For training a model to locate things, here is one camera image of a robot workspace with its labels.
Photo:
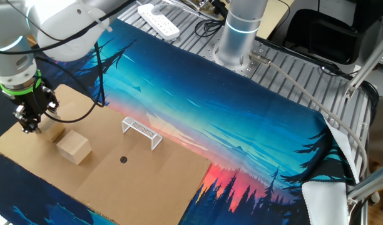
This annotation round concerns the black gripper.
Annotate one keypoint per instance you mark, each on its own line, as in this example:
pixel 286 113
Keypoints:
pixel 32 103

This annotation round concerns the light wooden cube block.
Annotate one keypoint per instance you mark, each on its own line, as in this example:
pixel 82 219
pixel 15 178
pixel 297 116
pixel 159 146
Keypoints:
pixel 54 131
pixel 73 147

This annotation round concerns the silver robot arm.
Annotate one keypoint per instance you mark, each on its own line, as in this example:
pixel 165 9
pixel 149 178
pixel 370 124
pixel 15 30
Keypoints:
pixel 69 28

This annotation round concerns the black round mark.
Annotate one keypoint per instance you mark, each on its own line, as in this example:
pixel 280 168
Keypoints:
pixel 123 159

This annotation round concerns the white mesh toy goal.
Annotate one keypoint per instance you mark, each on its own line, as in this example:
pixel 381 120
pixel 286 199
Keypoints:
pixel 141 126

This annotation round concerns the brown cardboard sheet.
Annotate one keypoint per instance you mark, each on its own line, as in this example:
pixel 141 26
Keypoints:
pixel 132 193

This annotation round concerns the white power strip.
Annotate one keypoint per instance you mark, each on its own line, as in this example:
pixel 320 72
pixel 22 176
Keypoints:
pixel 160 22

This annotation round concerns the forest sunset printed cloth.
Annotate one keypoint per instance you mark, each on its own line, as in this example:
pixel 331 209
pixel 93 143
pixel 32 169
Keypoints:
pixel 241 131

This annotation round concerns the beige desk top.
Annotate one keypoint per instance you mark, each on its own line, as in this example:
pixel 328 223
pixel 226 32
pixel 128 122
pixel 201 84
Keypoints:
pixel 277 15

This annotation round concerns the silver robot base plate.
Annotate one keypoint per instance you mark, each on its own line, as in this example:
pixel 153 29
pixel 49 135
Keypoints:
pixel 255 67

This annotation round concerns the aluminium frame post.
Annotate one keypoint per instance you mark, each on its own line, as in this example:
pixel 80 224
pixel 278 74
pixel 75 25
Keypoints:
pixel 370 64
pixel 371 187

